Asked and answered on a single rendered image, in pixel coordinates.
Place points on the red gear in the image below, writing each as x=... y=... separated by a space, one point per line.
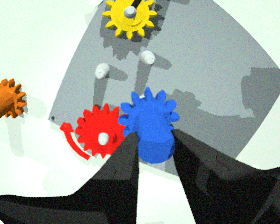
x=100 y=121

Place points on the red curved arrow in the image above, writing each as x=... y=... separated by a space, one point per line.
x=66 y=128

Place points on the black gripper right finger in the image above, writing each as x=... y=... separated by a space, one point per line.
x=220 y=189

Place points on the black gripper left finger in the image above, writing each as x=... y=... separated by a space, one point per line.
x=109 y=197

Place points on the orange gear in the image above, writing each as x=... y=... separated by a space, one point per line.
x=11 y=101

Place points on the yellow gear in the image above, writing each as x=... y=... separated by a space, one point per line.
x=129 y=25

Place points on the blue gear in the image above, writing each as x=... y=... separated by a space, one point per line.
x=151 y=119

